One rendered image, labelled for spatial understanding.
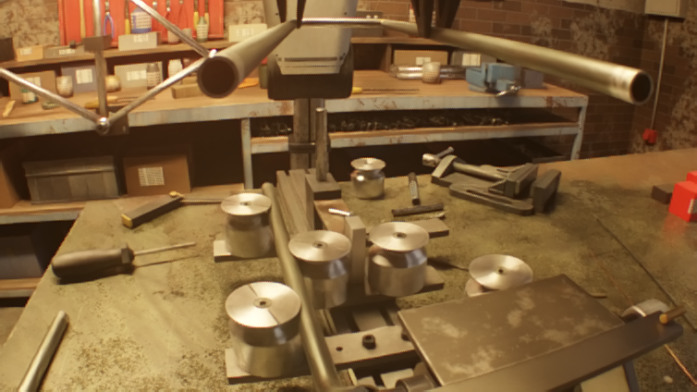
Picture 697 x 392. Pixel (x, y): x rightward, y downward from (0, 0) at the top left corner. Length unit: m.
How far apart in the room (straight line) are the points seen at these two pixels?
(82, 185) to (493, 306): 1.79
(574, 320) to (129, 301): 0.41
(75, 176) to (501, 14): 2.45
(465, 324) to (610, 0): 3.43
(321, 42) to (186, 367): 0.85
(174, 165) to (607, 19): 2.98
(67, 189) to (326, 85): 1.20
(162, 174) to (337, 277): 1.49
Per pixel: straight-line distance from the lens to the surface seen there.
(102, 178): 1.86
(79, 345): 0.45
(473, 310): 0.18
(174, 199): 0.67
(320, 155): 0.49
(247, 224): 0.43
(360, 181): 0.67
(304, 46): 1.09
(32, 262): 2.15
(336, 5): 1.09
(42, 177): 1.94
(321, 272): 0.36
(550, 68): 0.17
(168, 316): 0.45
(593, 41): 3.44
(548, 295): 0.20
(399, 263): 0.37
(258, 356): 0.30
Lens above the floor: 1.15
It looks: 19 degrees down
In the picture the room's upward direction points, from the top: 1 degrees clockwise
